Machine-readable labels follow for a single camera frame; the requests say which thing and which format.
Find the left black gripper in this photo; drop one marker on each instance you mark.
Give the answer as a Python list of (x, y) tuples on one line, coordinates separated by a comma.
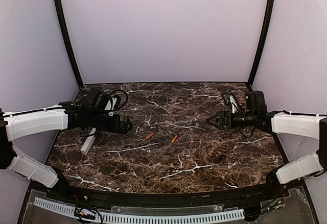
[(120, 124)]

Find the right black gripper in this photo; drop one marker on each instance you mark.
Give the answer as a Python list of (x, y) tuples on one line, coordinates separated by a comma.
[(225, 120)]

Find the white remote control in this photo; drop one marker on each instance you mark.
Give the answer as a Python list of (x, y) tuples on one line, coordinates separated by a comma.
[(89, 140)]

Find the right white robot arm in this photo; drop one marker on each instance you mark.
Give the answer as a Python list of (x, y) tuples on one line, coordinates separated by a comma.
[(302, 135)]

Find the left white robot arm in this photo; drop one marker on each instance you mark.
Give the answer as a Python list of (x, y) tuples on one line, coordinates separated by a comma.
[(64, 116)]

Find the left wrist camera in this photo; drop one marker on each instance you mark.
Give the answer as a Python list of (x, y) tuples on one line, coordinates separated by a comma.
[(102, 101)]

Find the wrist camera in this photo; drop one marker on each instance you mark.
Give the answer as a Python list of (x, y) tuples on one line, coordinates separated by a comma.
[(255, 102), (102, 101)]

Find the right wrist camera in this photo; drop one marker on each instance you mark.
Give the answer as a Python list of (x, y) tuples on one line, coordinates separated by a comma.
[(255, 102)]

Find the white slotted cable duct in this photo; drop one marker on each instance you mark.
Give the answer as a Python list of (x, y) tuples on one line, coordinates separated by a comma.
[(213, 214)]

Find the black front table rail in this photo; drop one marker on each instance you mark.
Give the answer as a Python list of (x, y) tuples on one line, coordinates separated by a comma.
[(242, 197)]

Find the right black frame post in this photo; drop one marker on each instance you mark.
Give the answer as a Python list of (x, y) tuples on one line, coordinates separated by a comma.
[(261, 43)]

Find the black frame post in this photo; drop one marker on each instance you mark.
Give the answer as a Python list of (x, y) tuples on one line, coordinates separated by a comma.
[(261, 43), (67, 42)]

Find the left black frame post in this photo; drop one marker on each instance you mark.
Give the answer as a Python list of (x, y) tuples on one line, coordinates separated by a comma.
[(67, 42)]

